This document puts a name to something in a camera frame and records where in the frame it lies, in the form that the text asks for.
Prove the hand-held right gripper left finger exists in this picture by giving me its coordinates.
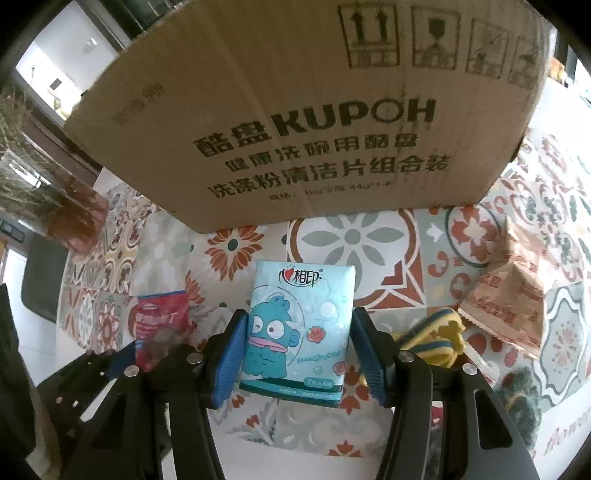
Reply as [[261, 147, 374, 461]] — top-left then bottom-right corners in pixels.
[[62, 308, 250, 480]]

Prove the dark grey dining chair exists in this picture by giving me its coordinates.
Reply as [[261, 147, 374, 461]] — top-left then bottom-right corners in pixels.
[[21, 233, 70, 324]]

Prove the blue cartoon tissue pack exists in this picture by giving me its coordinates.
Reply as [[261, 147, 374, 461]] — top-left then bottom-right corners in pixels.
[[238, 260, 356, 409]]

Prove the dark green fuzzy cloth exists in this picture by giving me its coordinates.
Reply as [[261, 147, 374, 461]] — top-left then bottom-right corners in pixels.
[[496, 367, 543, 457]]

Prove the red snack packet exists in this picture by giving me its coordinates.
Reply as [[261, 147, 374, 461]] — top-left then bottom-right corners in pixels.
[[134, 291, 195, 372]]

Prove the dried flower bouquet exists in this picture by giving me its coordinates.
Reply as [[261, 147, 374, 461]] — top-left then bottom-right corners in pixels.
[[0, 85, 75, 217]]

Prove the brown cardboard box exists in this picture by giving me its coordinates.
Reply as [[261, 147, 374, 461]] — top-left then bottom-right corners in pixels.
[[62, 0, 552, 234]]

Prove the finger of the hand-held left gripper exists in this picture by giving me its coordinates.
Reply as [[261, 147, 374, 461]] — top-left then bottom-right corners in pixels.
[[36, 353, 134, 480]]

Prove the beige snack packet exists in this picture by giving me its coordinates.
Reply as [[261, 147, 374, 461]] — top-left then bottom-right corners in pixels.
[[457, 217, 552, 361]]

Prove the glass vase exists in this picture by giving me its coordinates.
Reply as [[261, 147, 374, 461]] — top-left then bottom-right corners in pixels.
[[0, 148, 112, 252]]

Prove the yellow and blue sponge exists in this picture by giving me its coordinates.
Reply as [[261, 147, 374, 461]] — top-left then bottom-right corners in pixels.
[[392, 308, 467, 370]]

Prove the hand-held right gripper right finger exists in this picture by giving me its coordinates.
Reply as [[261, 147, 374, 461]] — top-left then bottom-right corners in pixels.
[[352, 307, 543, 480]]

